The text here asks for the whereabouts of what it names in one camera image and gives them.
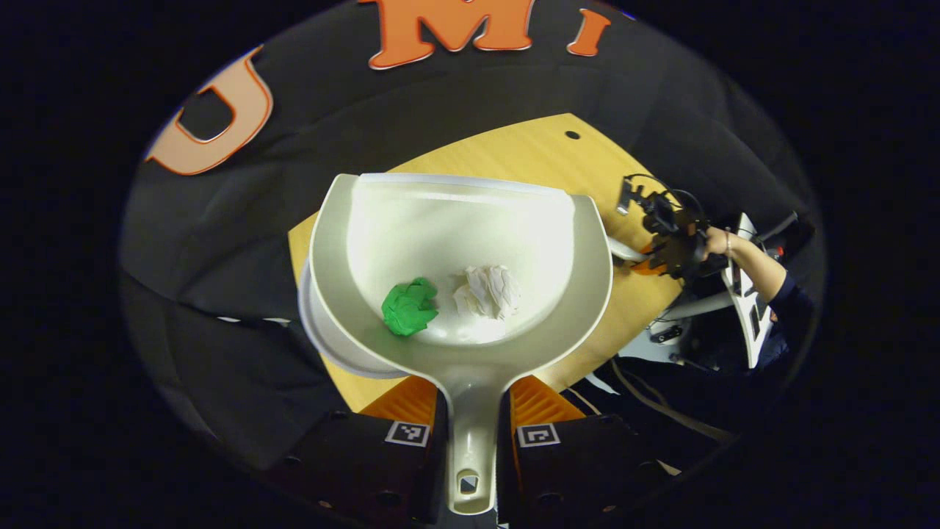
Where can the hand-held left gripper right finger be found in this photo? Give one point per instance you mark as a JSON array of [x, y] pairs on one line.
[[505, 470]]

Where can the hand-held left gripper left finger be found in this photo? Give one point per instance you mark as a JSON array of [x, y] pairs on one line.
[[435, 470]]

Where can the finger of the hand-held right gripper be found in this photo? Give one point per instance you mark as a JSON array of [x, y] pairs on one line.
[[652, 262]]

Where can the small white broom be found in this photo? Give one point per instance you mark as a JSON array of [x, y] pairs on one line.
[[624, 251]]

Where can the white paper ball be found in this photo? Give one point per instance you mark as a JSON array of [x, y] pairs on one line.
[[490, 292]]

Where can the green paper ball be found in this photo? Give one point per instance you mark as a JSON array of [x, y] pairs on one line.
[[409, 306]]

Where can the white garbage bin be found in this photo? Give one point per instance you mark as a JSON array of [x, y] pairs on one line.
[[323, 342]]

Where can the white dustpan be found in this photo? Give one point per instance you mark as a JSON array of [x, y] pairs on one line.
[[455, 228]]

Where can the white angular frame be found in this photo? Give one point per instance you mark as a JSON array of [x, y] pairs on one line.
[[749, 316]]

